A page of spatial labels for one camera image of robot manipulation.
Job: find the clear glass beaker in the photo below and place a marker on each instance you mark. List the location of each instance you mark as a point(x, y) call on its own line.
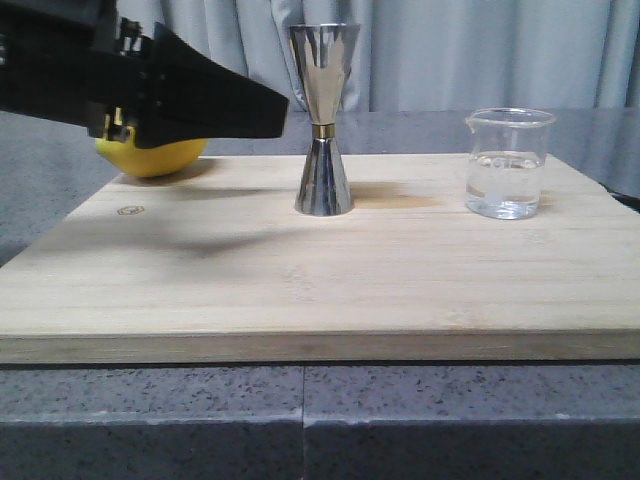
point(507, 160)

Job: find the light wooden cutting board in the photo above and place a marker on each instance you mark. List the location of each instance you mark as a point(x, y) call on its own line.
point(216, 265)

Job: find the grey curtain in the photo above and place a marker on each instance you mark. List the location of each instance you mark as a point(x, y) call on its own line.
point(233, 67)

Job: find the yellow lemon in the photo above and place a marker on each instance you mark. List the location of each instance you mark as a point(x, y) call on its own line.
point(150, 162)

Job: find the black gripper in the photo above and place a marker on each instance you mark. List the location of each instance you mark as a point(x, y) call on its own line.
point(81, 63)

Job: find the steel double jigger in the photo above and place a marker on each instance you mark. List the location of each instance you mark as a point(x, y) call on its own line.
point(325, 120)

